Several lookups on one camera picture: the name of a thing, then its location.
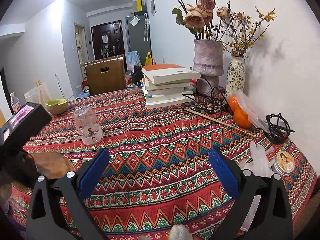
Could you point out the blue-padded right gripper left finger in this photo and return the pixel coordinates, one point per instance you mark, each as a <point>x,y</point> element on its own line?
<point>45,218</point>

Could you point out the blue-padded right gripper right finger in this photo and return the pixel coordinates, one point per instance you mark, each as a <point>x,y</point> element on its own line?
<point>273,217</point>

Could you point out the amber glass cup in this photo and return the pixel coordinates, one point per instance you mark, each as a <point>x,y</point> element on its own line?
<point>52,165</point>

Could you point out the clear plastic glove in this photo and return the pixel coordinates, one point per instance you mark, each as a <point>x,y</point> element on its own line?
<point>261,167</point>

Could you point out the round metal tin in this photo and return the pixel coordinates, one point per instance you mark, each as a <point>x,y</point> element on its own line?
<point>284,163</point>

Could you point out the plastic water bottle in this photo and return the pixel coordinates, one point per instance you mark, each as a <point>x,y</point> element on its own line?
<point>15,103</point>

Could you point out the green yellow bowl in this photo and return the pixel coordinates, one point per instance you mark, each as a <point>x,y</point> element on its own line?
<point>57,106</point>

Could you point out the clear plastic container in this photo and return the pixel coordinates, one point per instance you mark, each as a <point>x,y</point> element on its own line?
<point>39,94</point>

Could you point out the clear floral glass jar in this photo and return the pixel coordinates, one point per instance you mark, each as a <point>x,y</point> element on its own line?
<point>87,125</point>

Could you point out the bag of oranges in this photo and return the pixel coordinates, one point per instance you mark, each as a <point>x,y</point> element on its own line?
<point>246,113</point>

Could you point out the patterned red tablecloth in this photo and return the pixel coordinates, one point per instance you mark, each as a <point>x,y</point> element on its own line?
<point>159,173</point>

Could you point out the wooden chair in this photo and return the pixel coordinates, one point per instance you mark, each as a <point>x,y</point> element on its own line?
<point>106,75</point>

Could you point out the wooden chopstick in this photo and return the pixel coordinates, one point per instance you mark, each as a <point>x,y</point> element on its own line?
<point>220,122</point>

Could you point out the floral white slim vase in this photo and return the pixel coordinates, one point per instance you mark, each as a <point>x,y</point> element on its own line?
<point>235,75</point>

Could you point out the dark entrance door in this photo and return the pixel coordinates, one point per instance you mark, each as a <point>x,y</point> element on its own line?
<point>108,40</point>

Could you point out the pink ceramic vase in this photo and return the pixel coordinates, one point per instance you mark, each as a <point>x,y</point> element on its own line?
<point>208,61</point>

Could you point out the stack of books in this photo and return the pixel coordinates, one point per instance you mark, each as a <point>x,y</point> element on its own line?
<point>166,85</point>

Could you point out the yellow tote bag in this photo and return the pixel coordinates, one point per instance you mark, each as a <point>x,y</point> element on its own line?
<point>149,60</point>

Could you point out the grey refrigerator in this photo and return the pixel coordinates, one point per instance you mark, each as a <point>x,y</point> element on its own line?
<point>138,34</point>

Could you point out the dried yellow twig flowers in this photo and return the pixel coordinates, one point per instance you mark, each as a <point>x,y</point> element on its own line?
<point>240,31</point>

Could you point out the dried pink roses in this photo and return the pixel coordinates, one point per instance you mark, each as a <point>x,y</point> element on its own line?
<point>202,20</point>

